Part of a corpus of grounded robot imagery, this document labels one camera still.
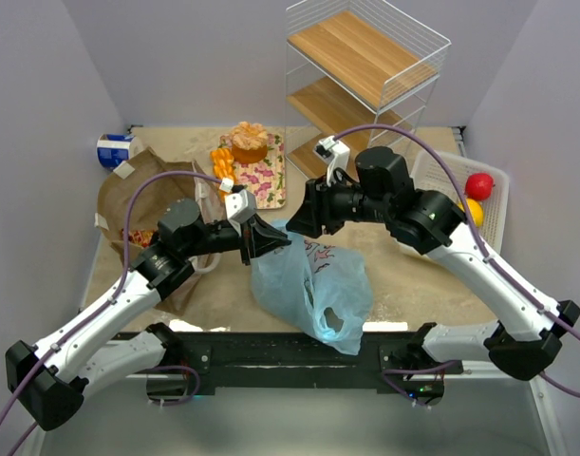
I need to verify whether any blue plastic bag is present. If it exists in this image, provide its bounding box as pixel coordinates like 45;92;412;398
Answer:
251;219;374;355

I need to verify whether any red snack packet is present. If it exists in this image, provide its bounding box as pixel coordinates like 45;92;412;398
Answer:
127;230;157;248

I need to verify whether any brown paper grocery bag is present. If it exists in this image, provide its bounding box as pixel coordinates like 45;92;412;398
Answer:
94;146;224;314

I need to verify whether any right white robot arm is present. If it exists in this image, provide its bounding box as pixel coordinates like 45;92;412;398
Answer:
286;146;580;381

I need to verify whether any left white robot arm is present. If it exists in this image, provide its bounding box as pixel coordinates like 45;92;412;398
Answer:
5;192;290;431

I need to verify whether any floral pattern tray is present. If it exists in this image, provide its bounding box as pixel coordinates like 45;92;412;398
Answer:
232;133;287;210

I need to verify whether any peeled orange on cup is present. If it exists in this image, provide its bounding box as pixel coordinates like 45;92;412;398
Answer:
230;121;269;164

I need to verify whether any white plastic fruit basket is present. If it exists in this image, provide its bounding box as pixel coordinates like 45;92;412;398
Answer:
411;150;510;253

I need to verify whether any yellow lemon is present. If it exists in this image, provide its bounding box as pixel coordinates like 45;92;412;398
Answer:
458;198;485;228

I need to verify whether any blue white paper roll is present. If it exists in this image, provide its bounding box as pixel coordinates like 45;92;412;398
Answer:
96;134;144;170

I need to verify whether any red apple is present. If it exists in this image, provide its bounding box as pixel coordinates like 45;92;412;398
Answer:
464;173;495;201

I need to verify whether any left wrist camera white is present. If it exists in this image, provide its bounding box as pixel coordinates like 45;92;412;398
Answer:
225;189;257;224

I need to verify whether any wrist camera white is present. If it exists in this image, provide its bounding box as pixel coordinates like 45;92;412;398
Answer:
313;136;350;186
225;189;257;224

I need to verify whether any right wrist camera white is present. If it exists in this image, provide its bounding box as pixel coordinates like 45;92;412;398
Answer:
313;136;350;186

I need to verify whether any white wire wooden shelf rack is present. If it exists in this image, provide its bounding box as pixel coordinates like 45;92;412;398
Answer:
285;1;452;179

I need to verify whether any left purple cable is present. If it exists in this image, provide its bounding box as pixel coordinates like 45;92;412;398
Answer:
0;170;236;456

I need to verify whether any purple cable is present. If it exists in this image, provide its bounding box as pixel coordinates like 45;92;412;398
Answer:
0;170;236;456
315;123;580;400

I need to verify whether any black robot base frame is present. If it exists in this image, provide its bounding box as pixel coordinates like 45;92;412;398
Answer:
146;323;463;402

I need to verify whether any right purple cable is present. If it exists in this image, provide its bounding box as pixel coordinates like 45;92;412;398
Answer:
315;123;580;400

